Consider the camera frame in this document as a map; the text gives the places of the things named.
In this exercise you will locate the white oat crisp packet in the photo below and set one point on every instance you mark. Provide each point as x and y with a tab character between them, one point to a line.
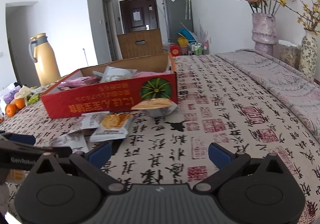
113	125
155	106

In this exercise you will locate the pink textured vase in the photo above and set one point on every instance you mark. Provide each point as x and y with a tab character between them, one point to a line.
263	34

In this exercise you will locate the yellow blossom branches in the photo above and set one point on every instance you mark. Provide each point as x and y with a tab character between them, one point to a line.
308	14

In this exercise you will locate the purple tissue pack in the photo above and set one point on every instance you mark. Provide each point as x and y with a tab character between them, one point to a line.
12	95

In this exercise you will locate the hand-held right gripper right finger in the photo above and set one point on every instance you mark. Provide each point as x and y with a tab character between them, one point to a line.
220	156

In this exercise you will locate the red cardboard box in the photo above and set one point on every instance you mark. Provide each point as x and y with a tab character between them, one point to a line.
100	99

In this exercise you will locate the calligraphy print tablecloth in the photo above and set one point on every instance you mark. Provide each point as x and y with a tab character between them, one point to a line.
212	119

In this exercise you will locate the floral print vase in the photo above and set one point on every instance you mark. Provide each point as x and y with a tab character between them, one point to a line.
308	56

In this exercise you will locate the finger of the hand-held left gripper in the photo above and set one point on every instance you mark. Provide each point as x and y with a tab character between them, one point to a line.
22	140
55	151

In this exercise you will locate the yellow thermos jug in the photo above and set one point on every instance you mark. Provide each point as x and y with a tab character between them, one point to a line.
47	64

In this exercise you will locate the grey refrigerator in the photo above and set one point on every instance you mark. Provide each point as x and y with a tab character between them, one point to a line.
176	19

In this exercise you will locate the white folded umbrella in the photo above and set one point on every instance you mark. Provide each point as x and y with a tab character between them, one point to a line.
188	4

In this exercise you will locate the blue dustpan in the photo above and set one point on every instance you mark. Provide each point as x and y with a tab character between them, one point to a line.
183	34

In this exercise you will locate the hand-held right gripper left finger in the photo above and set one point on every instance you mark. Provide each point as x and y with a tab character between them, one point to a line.
100	155

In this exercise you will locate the white green print snack packet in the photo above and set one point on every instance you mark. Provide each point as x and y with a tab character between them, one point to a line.
38	90

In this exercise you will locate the orange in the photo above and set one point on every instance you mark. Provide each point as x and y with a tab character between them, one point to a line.
10	110
20	104

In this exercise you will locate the grey quilted cloth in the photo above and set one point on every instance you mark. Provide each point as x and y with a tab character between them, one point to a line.
280	76

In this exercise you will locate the dark brown door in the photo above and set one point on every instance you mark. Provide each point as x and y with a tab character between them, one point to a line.
140	16

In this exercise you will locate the small green snack packet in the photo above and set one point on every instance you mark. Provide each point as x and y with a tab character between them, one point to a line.
33	99

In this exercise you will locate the small red box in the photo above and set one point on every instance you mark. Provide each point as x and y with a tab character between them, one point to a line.
175	50

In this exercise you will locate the clear jar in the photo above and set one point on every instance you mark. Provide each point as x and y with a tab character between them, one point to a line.
288	54

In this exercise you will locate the silver white snack packet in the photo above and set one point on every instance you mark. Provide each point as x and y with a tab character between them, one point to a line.
117	74

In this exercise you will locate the pink snack packet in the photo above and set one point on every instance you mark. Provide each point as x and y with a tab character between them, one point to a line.
77	82
153	75

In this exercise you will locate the yellow plastic container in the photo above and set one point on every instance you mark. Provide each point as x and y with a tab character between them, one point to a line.
182	41

